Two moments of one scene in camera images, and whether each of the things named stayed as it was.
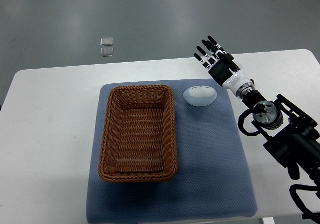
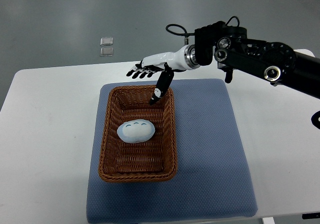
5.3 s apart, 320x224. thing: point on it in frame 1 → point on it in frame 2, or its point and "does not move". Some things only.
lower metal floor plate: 106,51 does not move
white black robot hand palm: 227,77 → 183,58
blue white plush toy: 200,95 → 135,131
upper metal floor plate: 106,41 does not move
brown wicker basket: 139,143 does not move
